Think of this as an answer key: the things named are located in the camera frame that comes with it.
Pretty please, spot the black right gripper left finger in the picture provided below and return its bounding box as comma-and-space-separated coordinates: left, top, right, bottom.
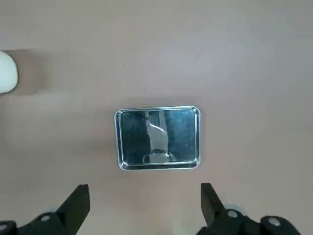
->
0, 184, 91, 235

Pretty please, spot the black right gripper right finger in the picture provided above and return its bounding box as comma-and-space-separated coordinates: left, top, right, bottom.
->
200, 182, 302, 235

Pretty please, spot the square metal tray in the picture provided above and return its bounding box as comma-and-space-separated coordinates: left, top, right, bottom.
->
113, 105, 202, 172

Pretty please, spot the cream bin with flip lid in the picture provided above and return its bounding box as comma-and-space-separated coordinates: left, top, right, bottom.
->
0, 50, 19, 94

